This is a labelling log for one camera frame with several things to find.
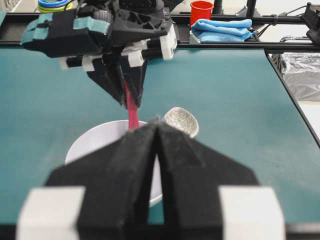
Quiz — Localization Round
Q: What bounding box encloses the stack of coloured rings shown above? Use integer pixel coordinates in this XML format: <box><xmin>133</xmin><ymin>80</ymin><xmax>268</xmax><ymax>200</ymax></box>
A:
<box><xmin>37</xmin><ymin>0</ymin><xmax>73</xmax><ymax>13</ymax></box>

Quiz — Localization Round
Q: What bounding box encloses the pink spoon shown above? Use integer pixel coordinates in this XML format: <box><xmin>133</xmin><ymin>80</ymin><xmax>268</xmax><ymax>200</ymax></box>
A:
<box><xmin>123</xmin><ymin>80</ymin><xmax>139</xmax><ymax>130</ymax></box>

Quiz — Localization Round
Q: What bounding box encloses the grey plastic bag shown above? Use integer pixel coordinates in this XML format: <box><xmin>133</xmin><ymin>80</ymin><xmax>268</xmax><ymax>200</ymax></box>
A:
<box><xmin>271</xmin><ymin>52</ymin><xmax>320</xmax><ymax>102</ymax></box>

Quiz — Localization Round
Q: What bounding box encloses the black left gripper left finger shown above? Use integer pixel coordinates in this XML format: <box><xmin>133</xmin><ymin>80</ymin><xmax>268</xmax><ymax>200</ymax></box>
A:
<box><xmin>15</xmin><ymin>122</ymin><xmax>157</xmax><ymax>240</ymax></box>

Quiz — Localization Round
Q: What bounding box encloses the red plastic cup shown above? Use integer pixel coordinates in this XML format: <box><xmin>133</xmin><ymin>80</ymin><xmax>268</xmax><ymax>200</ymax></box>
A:
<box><xmin>189</xmin><ymin>0</ymin><xmax>214</xmax><ymax>25</ymax></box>

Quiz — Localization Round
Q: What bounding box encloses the black aluminium frame rail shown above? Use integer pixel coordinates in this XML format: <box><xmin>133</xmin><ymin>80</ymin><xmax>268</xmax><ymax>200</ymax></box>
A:
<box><xmin>0</xmin><ymin>11</ymin><xmax>320</xmax><ymax>53</ymax></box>

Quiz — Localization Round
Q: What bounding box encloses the crackle-glaze ceramic spoon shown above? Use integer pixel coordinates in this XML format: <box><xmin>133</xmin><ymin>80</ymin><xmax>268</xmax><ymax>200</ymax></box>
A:
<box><xmin>162</xmin><ymin>106</ymin><xmax>200</xmax><ymax>139</ymax></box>

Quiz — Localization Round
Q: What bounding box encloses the white bowl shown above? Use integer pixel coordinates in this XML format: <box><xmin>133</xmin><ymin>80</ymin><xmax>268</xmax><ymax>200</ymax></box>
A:
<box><xmin>64</xmin><ymin>120</ymin><xmax>163</xmax><ymax>207</ymax></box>

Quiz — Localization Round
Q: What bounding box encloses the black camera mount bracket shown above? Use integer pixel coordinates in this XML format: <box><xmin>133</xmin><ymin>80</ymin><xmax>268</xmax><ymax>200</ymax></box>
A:
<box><xmin>300</xmin><ymin>2</ymin><xmax>320</xmax><ymax>46</ymax></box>

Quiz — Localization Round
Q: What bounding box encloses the green table mat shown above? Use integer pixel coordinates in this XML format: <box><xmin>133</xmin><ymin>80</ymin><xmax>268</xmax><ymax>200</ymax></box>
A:
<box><xmin>0</xmin><ymin>47</ymin><xmax>320</xmax><ymax>224</ymax></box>

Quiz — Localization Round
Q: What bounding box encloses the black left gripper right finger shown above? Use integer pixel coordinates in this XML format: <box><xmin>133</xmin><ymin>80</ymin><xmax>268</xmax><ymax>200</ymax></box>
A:
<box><xmin>155</xmin><ymin>122</ymin><xmax>286</xmax><ymax>240</ymax></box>

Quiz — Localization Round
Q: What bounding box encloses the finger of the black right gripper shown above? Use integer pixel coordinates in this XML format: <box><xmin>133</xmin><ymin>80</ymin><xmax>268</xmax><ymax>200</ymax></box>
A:
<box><xmin>86</xmin><ymin>54</ymin><xmax>125</xmax><ymax>106</ymax></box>
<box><xmin>120</xmin><ymin>46</ymin><xmax>148</xmax><ymax>108</ymax></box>

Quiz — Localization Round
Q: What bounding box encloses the folded blue cloth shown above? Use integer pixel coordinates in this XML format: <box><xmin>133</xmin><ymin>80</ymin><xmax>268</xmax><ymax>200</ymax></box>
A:
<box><xmin>191</xmin><ymin>18</ymin><xmax>253</xmax><ymax>43</ymax></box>

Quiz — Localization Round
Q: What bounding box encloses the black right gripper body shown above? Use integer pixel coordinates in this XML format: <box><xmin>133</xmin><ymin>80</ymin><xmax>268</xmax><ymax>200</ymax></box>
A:
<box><xmin>20</xmin><ymin>0</ymin><xmax>178</xmax><ymax>70</ymax></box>

